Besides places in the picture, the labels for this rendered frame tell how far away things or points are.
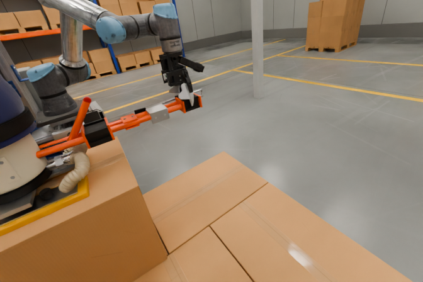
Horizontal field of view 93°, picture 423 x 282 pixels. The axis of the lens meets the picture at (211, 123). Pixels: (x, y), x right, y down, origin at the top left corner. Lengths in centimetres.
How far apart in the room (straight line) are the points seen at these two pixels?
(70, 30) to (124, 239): 90
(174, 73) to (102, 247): 62
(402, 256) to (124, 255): 153
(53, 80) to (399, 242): 215
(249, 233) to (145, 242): 42
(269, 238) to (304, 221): 18
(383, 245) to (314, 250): 87
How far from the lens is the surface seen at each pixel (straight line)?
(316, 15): 728
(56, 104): 125
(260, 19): 342
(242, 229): 100
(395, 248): 182
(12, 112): 73
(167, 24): 76
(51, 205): 76
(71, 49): 122
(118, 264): 89
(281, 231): 100
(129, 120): 77
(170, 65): 79
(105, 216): 73
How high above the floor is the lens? 137
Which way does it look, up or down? 28 degrees down
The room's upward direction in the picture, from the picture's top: 8 degrees counter-clockwise
